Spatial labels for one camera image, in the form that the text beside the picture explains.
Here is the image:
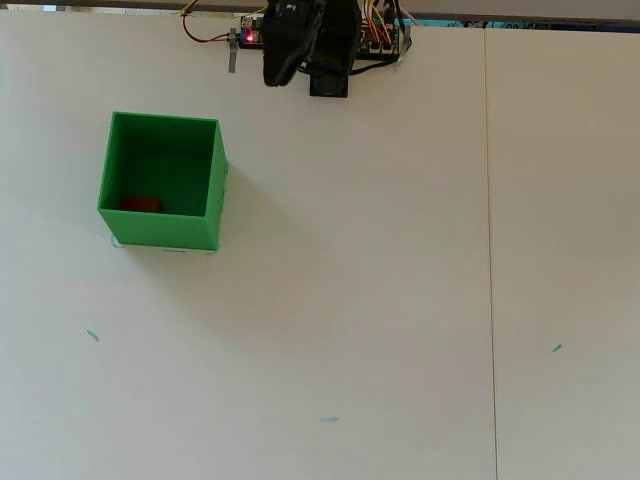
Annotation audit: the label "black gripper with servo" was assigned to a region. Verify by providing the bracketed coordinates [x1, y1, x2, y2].
[261, 0, 324, 89]

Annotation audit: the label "grey flat cable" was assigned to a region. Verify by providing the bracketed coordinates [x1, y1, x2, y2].
[396, 0, 414, 54]

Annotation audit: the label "blue circuit board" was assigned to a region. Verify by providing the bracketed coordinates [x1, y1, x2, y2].
[238, 15, 266, 47]

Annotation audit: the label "coloured jumper wires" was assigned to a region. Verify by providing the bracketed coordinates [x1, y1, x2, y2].
[359, 0, 401, 51]

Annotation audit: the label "circuit board with jumper wires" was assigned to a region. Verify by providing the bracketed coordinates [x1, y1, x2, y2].
[357, 19, 401, 55]

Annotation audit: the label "thin red wire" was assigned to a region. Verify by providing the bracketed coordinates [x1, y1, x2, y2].
[179, 0, 236, 45]

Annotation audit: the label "red rectangular block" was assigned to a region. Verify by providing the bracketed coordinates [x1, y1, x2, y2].
[119, 195, 164, 214]

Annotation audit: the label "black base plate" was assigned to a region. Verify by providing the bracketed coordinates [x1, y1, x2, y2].
[237, 41, 402, 65]

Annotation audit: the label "green open plastic bin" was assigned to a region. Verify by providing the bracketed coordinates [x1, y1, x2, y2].
[97, 110, 231, 252]

